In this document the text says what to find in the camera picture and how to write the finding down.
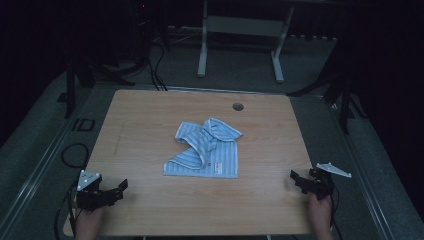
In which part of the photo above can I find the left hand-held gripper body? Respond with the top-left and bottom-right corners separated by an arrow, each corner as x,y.
75,169 -> 116,212

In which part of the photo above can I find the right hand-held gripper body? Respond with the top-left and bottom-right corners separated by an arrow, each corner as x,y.
307,162 -> 353,201

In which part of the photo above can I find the blue striped towel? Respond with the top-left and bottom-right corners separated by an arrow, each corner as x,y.
162,116 -> 244,180

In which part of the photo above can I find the person's left hand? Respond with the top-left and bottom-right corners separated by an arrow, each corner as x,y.
74,205 -> 106,233

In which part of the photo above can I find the person's right hand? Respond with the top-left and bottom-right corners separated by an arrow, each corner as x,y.
306,191 -> 334,224

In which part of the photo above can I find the black metal stand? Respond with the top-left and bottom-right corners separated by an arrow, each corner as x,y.
286,64 -> 368,135
56,56 -> 136,120

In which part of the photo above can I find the dark equipment rack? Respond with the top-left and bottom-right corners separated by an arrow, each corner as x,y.
130,0 -> 172,69

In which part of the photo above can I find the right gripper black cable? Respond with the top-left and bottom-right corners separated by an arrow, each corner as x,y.
329,186 -> 344,240

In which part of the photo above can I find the metal floor rail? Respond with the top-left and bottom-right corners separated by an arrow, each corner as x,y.
324,96 -> 399,240
0,89 -> 98,234

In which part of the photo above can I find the black looped floor cable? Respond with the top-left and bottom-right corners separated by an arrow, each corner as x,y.
54,142 -> 91,240

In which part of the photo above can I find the black floor cables bundle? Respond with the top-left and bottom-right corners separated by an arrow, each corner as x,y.
146,41 -> 169,92

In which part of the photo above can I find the white metal table frame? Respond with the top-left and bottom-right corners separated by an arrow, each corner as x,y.
197,0 -> 296,84

